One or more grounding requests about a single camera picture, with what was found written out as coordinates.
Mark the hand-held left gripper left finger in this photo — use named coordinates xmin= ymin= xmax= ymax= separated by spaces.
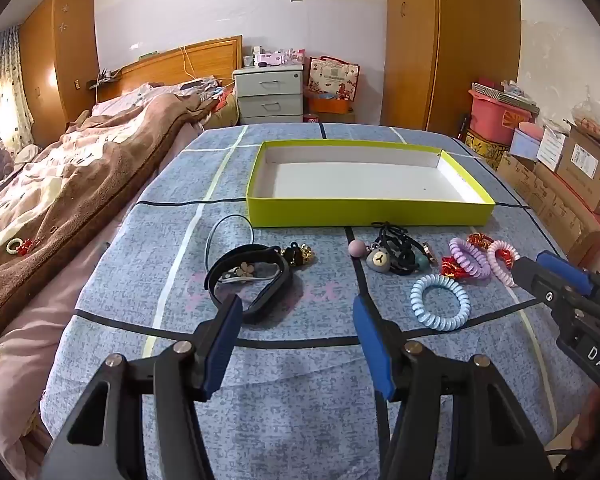
xmin=40 ymin=294 xmax=244 ymax=480

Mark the yellow-green cardboard box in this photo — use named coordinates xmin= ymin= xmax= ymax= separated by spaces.
xmin=246 ymin=140 xmax=496 ymax=229

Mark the wooden wardrobe with star marks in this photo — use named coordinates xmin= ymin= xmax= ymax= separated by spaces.
xmin=19 ymin=0 xmax=101 ymax=148

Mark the tall plain wooden wardrobe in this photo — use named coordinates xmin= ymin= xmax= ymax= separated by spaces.
xmin=382 ymin=0 xmax=523 ymax=138

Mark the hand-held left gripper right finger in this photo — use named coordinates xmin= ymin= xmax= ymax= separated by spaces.
xmin=352 ymin=294 xmax=548 ymax=480

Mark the thin dark hair loop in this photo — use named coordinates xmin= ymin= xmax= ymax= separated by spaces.
xmin=204 ymin=215 xmax=278 ymax=286

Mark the striped gift box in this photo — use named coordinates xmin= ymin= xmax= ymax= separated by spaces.
xmin=469 ymin=80 xmax=541 ymax=116

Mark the grey drawer nightstand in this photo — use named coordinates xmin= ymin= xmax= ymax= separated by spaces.
xmin=232 ymin=63 xmax=305 ymax=125

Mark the patterned curtain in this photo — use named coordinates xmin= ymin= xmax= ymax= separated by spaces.
xmin=0 ymin=25 xmax=35 ymax=151

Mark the bundle of black hair ties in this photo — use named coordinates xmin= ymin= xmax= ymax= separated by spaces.
xmin=371 ymin=221 xmax=421 ymax=277

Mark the brown fleece blanket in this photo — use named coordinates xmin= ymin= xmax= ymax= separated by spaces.
xmin=0 ymin=82 xmax=216 ymax=351

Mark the yellow patterned box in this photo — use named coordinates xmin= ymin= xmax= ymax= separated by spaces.
xmin=465 ymin=130 xmax=511 ymax=171

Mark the pink quilt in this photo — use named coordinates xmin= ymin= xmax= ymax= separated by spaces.
xmin=0 ymin=220 xmax=131 ymax=466

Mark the purple coil hair tie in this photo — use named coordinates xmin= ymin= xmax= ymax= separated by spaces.
xmin=448 ymin=237 xmax=492 ymax=281

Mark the wooden headboard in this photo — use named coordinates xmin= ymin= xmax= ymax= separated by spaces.
xmin=97 ymin=35 xmax=244 ymax=103

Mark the blue coil hair tie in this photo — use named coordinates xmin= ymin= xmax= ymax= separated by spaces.
xmin=410 ymin=274 xmax=472 ymax=332

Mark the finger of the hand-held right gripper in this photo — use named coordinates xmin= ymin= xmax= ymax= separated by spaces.
xmin=511 ymin=258 xmax=581 ymax=311
xmin=536 ymin=251 xmax=597 ymax=297

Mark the yellow pillow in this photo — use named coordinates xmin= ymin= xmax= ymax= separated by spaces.
xmin=205 ymin=95 xmax=241 ymax=128

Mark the white labelled box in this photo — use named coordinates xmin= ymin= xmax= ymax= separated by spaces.
xmin=536 ymin=127 xmax=576 ymax=173

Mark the bear charm hair tie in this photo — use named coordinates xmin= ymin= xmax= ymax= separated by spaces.
xmin=365 ymin=247 xmax=396 ymax=273

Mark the black cable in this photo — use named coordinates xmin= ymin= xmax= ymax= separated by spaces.
xmin=545 ymin=447 xmax=583 ymax=473

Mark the red patterned gift bag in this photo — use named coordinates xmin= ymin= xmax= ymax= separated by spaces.
xmin=307 ymin=56 xmax=361 ymax=102

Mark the lavender box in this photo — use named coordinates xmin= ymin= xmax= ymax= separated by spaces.
xmin=508 ymin=122 xmax=548 ymax=161

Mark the cardboard box with label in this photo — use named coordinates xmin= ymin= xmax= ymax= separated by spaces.
xmin=555 ymin=120 xmax=600 ymax=216

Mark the blue checked bedsheet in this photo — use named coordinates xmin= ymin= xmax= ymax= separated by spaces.
xmin=40 ymin=122 xmax=600 ymax=480

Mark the pink plastic bucket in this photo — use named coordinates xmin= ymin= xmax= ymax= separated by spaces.
xmin=467 ymin=90 xmax=533 ymax=146

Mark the white power strip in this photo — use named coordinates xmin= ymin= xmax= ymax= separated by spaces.
xmin=87 ymin=71 xmax=123 ymax=90

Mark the person's right hand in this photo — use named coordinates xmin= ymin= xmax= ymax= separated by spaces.
xmin=571 ymin=389 xmax=600 ymax=453

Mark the pink coil hair tie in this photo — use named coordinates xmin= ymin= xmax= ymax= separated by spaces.
xmin=486 ymin=240 xmax=521 ymax=288

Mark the large cardboard box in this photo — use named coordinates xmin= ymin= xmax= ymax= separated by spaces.
xmin=495 ymin=152 xmax=600 ymax=266

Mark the clutter of small toiletries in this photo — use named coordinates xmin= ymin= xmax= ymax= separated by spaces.
xmin=245 ymin=47 xmax=307 ymax=67

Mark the black wide headband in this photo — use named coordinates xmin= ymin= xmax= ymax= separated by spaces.
xmin=206 ymin=242 xmax=318 ymax=324

